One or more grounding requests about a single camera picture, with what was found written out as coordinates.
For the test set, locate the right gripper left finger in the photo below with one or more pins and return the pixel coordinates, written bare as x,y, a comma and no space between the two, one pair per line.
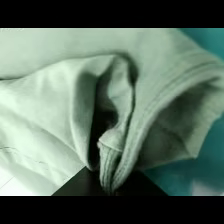
81,185

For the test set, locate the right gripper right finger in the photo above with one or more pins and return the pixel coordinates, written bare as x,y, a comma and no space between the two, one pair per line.
140,185

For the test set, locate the green T-shirt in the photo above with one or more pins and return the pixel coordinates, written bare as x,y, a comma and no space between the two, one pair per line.
66,100

